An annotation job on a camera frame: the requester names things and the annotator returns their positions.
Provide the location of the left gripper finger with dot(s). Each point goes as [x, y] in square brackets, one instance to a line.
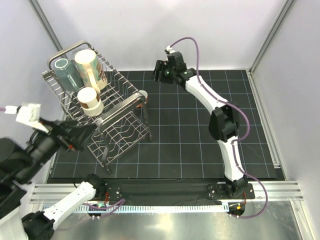
[81, 135]
[59, 125]

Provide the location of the black grid mat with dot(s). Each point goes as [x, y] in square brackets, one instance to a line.
[181, 146]

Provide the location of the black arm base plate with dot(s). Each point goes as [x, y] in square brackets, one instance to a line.
[172, 192]

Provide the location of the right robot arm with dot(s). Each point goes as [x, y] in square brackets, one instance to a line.
[224, 119]

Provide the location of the right aluminium frame post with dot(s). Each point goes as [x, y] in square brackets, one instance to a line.
[280, 19]

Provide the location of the small orange white cup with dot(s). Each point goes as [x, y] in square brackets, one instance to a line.
[145, 94]

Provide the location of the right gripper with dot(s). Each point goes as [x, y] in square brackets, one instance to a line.
[159, 68]

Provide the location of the steel cup with brown band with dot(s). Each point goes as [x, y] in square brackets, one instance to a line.
[90, 101]

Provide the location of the cream floral ceramic mug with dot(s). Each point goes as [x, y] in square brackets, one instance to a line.
[90, 70]

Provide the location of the stainless steel dish rack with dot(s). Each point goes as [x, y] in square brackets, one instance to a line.
[121, 125]

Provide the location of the teal ceramic cup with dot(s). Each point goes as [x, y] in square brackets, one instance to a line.
[67, 75]

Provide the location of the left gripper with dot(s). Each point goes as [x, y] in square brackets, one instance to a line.
[173, 67]

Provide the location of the left aluminium frame post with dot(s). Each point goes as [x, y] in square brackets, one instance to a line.
[40, 14]

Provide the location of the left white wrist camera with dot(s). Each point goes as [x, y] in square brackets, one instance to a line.
[27, 114]

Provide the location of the aluminium frame post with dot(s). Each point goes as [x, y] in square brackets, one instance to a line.
[40, 14]
[280, 19]

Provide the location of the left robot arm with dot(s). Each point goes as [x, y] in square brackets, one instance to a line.
[20, 165]

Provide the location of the white slotted cable duct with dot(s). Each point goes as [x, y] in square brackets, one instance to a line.
[132, 209]

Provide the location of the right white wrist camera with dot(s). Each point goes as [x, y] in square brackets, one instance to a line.
[169, 50]

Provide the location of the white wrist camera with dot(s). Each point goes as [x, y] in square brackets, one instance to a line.
[27, 114]
[169, 50]

